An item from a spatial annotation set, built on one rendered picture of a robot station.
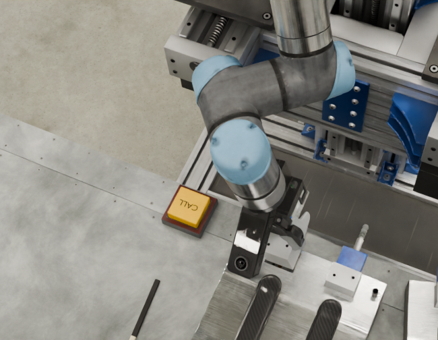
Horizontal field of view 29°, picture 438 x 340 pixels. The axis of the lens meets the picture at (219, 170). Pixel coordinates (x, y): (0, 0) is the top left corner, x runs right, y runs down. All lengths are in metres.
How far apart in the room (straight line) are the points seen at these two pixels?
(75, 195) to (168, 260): 0.23
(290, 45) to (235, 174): 0.19
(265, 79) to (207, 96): 0.08
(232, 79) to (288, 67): 0.08
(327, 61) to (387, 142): 0.62
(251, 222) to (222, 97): 0.21
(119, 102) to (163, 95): 0.14
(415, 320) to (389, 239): 0.77
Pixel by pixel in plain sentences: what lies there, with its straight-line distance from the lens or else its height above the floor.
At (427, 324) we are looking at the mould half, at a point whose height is 0.85.
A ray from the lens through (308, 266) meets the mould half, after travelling 1.45.
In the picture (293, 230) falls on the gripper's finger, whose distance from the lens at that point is 1.29.
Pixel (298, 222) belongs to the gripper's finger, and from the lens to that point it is 1.34.
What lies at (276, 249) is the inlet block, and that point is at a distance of 1.39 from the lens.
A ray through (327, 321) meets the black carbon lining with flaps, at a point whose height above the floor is 0.88.
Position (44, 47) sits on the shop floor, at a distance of 2.88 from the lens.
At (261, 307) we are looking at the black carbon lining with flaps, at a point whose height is 0.88.
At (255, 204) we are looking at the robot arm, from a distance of 1.18.
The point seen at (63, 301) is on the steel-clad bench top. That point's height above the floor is 0.80.
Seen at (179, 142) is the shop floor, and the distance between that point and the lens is 2.59.
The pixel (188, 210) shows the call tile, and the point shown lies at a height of 0.84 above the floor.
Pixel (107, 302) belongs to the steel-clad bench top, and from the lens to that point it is 1.55.
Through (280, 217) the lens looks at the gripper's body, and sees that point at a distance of 1.27.
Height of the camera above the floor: 2.24
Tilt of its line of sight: 62 degrees down
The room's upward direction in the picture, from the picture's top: 8 degrees counter-clockwise
